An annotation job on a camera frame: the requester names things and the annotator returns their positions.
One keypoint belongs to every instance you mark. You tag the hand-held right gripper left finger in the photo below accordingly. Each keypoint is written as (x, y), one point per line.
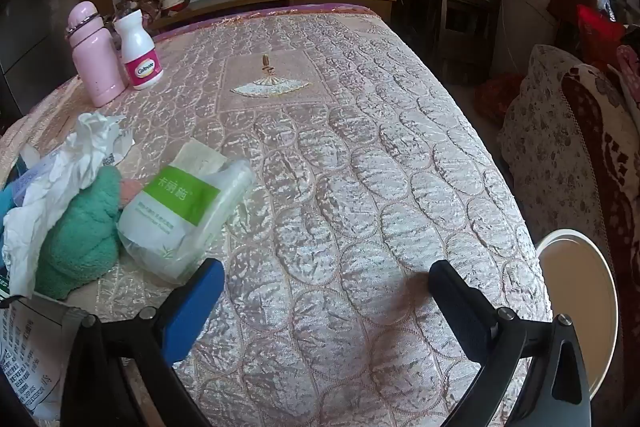
(195, 302)

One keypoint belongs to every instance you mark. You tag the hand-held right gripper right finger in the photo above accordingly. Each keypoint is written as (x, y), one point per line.
(460, 307)

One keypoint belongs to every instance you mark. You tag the tissue packet with green label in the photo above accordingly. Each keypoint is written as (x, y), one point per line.
(170, 227)

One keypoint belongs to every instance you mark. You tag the white milk carton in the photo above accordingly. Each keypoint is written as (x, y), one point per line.
(25, 347)

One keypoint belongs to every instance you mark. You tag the white plastic bag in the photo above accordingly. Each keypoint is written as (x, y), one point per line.
(55, 187)

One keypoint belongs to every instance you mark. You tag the green towel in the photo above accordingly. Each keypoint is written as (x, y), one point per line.
(80, 242)

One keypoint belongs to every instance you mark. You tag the cream floral sofa cover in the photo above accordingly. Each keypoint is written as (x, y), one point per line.
(540, 132)

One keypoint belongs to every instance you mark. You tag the orange red cloth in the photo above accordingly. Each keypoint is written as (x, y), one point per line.
(497, 97)

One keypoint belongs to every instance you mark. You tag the maroon floral cushion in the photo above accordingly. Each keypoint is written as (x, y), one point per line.
(600, 132)

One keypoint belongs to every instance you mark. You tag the white pill bottle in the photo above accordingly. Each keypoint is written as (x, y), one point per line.
(137, 52)

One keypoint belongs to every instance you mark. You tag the pink thermos bottle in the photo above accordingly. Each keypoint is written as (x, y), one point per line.
(95, 57)

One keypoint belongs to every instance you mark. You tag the dark wooden chair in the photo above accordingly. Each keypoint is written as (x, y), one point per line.
(470, 7)

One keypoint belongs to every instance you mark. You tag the grey metal cabinet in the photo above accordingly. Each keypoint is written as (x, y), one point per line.
(30, 32)

